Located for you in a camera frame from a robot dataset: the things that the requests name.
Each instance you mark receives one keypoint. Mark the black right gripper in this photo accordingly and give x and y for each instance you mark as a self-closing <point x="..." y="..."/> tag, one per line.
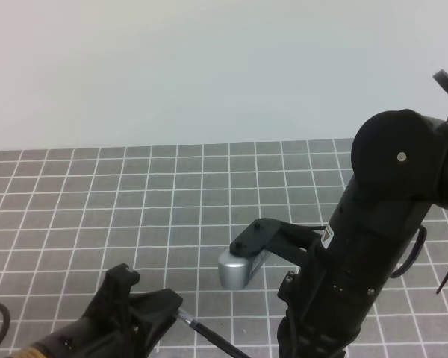
<point x="341" y="274"/>

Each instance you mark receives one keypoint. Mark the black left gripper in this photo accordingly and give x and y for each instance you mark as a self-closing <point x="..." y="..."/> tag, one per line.
<point x="153" y="314"/>

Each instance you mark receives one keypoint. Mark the black pen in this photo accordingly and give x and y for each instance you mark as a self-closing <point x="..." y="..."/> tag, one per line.
<point x="211" y="336"/>

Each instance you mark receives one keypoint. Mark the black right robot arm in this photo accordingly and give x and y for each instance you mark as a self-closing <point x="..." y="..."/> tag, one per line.
<point x="400" y="169"/>

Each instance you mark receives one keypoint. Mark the grey grid tablecloth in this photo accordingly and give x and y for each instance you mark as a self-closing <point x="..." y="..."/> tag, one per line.
<point x="168" y="211"/>

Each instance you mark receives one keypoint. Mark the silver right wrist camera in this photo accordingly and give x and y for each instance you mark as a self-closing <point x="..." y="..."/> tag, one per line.
<point x="240" y="262"/>

